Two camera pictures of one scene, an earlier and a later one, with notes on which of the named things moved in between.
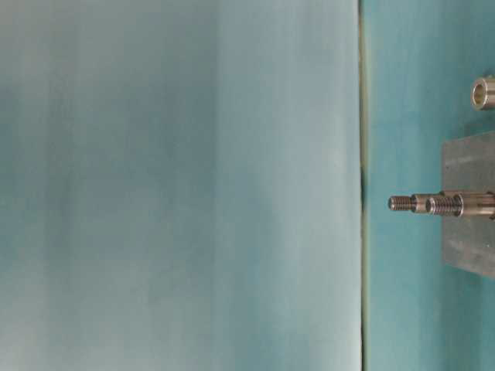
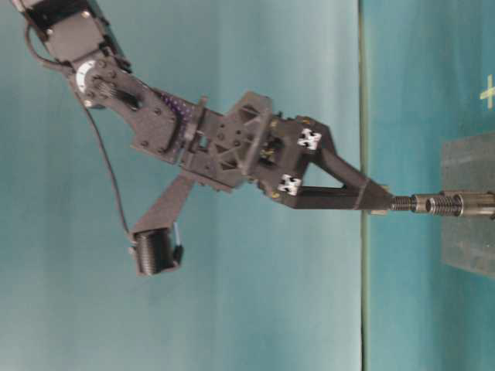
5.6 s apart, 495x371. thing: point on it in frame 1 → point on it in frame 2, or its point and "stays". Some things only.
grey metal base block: (469, 166) stays
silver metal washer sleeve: (483, 93) → (380, 212)
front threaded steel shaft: (458, 205) stays
